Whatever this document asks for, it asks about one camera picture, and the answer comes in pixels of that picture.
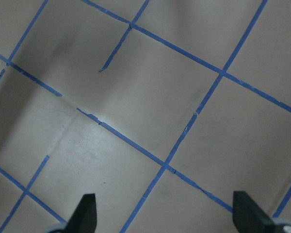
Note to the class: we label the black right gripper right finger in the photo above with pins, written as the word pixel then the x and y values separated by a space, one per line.
pixel 248 217

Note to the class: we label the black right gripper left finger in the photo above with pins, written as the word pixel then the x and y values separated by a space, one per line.
pixel 84 218

